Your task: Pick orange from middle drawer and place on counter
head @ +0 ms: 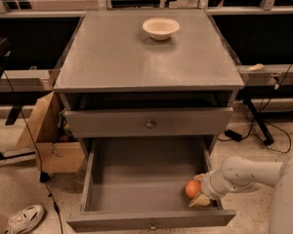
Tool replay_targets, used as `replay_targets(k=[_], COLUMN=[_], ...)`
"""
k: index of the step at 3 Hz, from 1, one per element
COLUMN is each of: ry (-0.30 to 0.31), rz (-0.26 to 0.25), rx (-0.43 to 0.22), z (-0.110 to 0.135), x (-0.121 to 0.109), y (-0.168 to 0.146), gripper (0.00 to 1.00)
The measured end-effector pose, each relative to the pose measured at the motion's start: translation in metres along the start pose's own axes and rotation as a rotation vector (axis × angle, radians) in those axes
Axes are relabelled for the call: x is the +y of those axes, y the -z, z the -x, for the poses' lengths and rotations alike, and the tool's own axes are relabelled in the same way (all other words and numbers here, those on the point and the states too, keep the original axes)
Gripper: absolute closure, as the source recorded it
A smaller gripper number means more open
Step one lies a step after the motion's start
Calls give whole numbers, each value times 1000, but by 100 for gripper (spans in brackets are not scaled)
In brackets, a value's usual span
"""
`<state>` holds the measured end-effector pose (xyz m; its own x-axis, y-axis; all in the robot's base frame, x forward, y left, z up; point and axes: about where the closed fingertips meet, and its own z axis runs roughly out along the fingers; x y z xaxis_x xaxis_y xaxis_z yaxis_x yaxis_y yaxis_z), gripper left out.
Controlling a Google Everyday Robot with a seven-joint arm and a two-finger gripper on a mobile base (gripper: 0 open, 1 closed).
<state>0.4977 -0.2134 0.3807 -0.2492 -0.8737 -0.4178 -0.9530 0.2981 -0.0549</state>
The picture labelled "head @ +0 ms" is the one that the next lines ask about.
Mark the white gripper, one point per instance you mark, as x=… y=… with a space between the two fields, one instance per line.
x=209 y=186

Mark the orange fruit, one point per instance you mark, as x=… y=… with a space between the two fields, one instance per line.
x=192 y=188

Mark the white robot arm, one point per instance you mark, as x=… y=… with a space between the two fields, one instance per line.
x=240 y=175

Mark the brass middle drawer knob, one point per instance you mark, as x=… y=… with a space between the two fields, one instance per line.
x=153 y=227

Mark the brass drawer knob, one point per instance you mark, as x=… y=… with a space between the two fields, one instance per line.
x=153 y=227
x=149 y=124

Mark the grey open middle drawer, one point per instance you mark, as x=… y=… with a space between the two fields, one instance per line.
x=134 y=181

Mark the grey top drawer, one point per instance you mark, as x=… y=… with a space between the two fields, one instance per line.
x=132 y=122

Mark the brass top drawer knob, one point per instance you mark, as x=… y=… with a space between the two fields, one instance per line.
x=149 y=124

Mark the grey wooden drawer cabinet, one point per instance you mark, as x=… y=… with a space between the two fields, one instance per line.
x=114 y=64

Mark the black table leg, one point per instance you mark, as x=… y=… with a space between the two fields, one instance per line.
x=268 y=137

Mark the yellow foam scrap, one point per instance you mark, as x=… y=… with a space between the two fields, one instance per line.
x=255 y=67

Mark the brown cardboard box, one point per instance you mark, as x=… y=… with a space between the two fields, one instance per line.
x=43 y=135

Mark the white sneaker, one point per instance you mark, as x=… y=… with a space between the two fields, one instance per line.
x=25 y=220

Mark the black power adapter with cable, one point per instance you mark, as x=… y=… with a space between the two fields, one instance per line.
x=231 y=135

